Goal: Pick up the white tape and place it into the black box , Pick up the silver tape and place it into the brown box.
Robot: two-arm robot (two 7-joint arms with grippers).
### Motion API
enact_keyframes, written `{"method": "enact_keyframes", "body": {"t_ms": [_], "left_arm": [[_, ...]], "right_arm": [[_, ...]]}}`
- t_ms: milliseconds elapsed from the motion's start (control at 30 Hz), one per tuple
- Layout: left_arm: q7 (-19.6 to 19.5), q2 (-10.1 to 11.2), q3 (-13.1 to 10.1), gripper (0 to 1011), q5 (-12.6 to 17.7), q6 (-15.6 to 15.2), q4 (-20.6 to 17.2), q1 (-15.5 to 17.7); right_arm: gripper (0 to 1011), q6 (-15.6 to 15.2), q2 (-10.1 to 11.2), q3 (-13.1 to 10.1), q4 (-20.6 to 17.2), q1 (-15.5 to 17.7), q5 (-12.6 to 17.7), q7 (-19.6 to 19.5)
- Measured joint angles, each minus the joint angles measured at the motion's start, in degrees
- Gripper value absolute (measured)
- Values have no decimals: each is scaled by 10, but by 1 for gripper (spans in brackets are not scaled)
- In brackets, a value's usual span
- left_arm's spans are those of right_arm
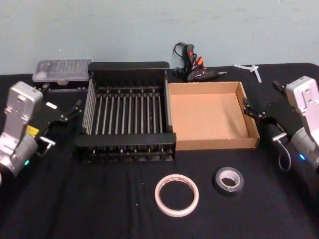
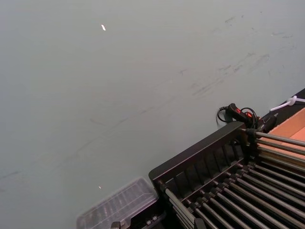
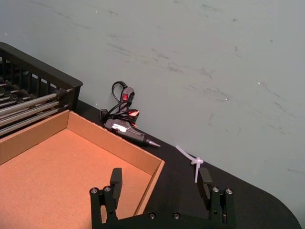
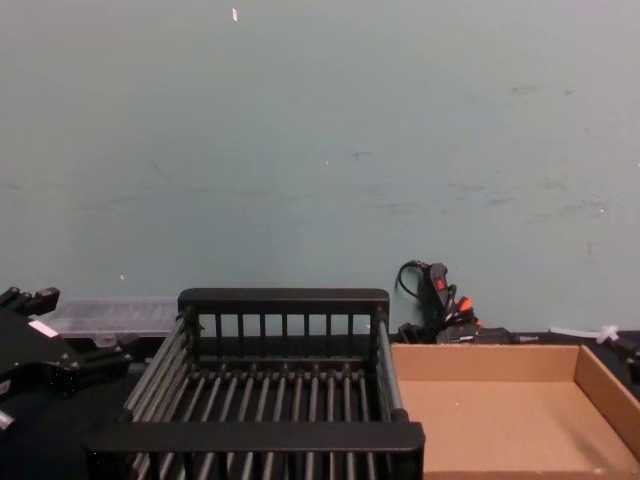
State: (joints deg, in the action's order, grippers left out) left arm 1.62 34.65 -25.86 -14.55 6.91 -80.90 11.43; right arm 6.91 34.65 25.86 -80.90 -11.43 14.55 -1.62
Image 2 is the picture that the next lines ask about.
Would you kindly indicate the clear plastic case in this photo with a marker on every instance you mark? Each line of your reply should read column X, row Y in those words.
column 124, row 202

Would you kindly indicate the pale grey-green wall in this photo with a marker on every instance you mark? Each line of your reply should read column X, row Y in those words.
column 100, row 95

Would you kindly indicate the black rack with steel bars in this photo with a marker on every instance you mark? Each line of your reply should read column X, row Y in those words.
column 214, row 152

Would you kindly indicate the shallow brown cardboard tray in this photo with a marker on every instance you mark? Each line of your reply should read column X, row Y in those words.
column 289, row 126

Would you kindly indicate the white three-armed plastic piece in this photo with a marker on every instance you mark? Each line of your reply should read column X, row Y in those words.
column 291, row 101

